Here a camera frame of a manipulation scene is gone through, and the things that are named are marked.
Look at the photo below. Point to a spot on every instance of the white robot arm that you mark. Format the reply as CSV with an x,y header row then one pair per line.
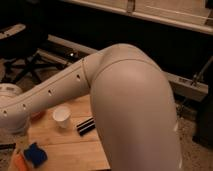
x,y
131,101

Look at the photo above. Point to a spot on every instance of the orange ceramic bowl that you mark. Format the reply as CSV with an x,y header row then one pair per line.
x,y
37,116

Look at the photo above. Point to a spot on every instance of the black and white striped block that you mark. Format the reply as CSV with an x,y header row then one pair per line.
x,y
85,126

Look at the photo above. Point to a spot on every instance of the black office chair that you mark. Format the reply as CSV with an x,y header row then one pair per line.
x,y
20,38

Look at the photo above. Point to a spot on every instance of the orange marker pen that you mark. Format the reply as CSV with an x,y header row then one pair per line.
x,y
20,163

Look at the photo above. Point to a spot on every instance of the long metal rail beam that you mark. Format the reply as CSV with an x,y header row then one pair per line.
x,y
64,51

